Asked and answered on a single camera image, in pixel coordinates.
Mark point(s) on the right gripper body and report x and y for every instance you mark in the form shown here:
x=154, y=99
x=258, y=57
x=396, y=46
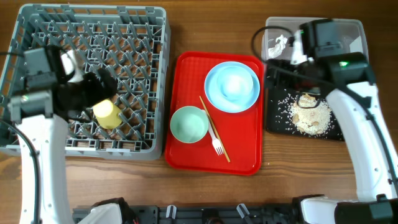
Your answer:
x=286, y=81

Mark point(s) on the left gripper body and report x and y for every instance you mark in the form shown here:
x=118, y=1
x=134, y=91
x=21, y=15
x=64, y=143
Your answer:
x=81, y=97

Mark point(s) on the white napkin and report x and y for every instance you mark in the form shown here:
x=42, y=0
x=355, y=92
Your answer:
x=277, y=46

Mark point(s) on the yellow cup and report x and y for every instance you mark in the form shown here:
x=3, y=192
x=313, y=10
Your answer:
x=107, y=114

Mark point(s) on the light blue bowl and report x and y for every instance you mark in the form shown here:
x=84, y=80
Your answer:
x=234, y=82

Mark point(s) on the light blue plate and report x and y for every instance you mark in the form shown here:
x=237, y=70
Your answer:
x=215, y=97

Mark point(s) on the wooden chopstick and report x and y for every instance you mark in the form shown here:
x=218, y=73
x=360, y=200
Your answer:
x=214, y=128

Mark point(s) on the white plastic fork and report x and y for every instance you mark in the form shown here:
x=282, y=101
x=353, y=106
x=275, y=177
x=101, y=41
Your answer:
x=215, y=142

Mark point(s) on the green saucer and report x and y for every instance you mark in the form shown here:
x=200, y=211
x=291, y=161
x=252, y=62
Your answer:
x=189, y=124

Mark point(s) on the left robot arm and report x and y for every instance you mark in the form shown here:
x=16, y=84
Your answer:
x=40, y=113

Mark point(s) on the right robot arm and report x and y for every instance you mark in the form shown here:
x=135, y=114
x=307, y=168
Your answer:
x=372, y=152

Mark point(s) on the grey dishwasher rack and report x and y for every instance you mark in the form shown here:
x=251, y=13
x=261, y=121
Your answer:
x=131, y=43

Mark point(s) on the black plastic tray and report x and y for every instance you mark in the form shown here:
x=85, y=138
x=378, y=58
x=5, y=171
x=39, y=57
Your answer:
x=274, y=95

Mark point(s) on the clear plastic bin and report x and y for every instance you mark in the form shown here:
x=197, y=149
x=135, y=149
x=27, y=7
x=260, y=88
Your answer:
x=337, y=45

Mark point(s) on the food scraps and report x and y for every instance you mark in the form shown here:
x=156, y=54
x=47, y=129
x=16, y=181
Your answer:
x=303, y=114

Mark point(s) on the red plastic tray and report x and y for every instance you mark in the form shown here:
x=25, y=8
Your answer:
x=240, y=133

